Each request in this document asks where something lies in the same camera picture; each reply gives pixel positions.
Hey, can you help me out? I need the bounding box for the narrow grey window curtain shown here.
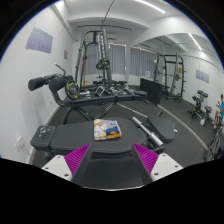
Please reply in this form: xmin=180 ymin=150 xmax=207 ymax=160
xmin=129 ymin=46 xmax=157 ymax=78

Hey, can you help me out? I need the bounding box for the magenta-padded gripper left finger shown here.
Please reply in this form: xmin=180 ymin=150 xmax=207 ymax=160
xmin=41 ymin=143 xmax=93 ymax=188

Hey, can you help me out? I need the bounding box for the small purple wall poster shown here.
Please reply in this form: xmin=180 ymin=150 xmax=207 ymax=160
xmin=195 ymin=69 xmax=210 ymax=84

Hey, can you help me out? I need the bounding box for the black yellow-marked weight plate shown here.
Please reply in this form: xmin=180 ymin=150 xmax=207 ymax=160
xmin=64 ymin=80 xmax=80 ymax=100

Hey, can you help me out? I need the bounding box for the black padded weight bench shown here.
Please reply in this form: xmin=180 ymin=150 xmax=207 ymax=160
xmin=29 ymin=114 xmax=177 ymax=161

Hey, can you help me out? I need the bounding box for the black bench with roller pads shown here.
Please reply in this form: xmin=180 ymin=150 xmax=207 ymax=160
xmin=27 ymin=63 xmax=148 ymax=124

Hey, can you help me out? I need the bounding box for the black squat rack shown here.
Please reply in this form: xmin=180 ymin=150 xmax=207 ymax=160
xmin=153 ymin=53 xmax=187 ymax=103

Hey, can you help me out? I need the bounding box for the black upright box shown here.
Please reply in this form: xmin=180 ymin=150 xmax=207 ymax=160
xmin=139 ymin=77 xmax=164 ymax=106

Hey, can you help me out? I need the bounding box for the dumbbell group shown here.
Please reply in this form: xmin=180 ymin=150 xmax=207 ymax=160
xmin=111 ymin=84 xmax=134 ymax=96

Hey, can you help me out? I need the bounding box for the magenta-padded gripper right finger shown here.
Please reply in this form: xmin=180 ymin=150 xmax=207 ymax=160
xmin=131 ymin=142 xmax=184 ymax=186

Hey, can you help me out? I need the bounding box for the white wall socket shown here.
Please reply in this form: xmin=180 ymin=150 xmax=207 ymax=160
xmin=13 ymin=135 xmax=26 ymax=153

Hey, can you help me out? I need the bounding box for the person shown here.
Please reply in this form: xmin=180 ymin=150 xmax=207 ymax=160
xmin=213 ymin=93 xmax=224 ymax=129

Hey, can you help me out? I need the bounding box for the silver barbell bar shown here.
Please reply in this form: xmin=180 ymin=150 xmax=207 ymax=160
xmin=131 ymin=115 xmax=164 ymax=148

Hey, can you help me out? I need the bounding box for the metal key ring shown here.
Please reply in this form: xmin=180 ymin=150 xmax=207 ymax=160
xmin=38 ymin=125 xmax=52 ymax=138

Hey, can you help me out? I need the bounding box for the long ceiling light strip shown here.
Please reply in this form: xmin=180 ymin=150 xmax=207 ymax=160
xmin=133 ymin=0 xmax=167 ymax=14

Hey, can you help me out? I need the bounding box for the grey cable power rack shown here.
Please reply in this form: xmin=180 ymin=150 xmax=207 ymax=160
xmin=74 ymin=23 xmax=133 ymax=89

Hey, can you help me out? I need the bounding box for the black dumbbell stand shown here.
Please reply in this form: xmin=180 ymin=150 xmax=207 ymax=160
xmin=188 ymin=89 xmax=213 ymax=126

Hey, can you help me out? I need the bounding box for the wide grey window curtain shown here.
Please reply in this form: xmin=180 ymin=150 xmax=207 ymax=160
xmin=84 ymin=43 xmax=127 ymax=76

